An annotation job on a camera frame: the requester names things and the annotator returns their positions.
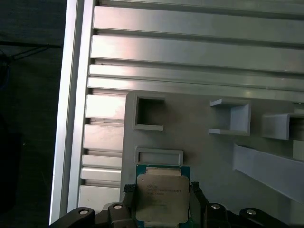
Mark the CPU with silver top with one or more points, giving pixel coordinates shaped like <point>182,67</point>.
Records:
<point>161,194</point>

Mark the grey parts rack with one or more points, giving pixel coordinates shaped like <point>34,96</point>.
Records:
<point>202,154</point>

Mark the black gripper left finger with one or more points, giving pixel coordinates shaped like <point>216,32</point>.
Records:
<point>118,215</point>

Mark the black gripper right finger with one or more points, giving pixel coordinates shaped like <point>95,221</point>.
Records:
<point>213,215</point>

